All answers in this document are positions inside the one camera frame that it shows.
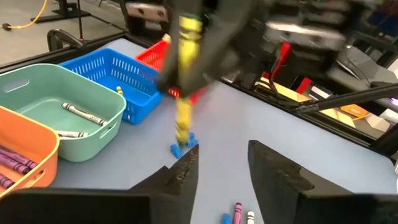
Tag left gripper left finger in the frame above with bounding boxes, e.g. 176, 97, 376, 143
0, 144, 200, 224

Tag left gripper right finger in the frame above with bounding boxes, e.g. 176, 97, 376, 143
248, 139, 398, 224

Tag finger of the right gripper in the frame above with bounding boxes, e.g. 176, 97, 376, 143
183, 0, 259, 98
157, 0, 182, 93

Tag yellow wrapper crayon green tip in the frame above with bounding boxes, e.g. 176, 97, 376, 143
174, 14, 205, 147

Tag red slotted plastic basket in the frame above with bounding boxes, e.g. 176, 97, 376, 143
135, 39, 208, 105

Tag wooden table side board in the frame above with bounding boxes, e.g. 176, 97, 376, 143
254, 76, 389, 131

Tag orange plastic bin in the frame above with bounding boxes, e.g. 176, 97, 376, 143
0, 105, 61, 198

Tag blue slotted plastic basket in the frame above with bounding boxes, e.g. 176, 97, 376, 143
60, 47, 165, 125

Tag black tripod stand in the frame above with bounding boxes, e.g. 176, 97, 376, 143
30, 0, 93, 40

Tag teal plastic bin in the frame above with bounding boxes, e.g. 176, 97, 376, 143
0, 63, 127, 163

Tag black frame clamp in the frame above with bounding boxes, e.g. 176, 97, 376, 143
46, 28, 85, 52

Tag thin yellow cable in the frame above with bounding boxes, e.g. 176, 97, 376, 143
1, 0, 50, 31

